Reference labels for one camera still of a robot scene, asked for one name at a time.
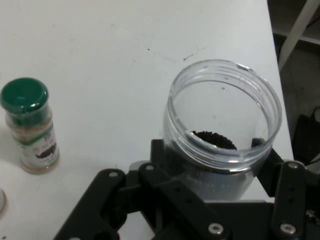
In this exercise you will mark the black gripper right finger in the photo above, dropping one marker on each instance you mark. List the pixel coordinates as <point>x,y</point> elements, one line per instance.
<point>290,200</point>

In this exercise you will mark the clear jar with black seeds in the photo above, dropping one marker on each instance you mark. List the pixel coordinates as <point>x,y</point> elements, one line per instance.
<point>220,185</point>

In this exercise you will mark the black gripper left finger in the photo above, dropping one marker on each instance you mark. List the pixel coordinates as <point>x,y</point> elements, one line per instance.
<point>175,200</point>

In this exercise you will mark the green-capped spice bottle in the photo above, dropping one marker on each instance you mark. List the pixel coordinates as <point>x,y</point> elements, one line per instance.
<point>2,202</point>
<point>32,140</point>

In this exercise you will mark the white slanted pole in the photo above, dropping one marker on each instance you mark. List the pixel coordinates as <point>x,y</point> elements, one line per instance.
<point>297,30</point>
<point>315,157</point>

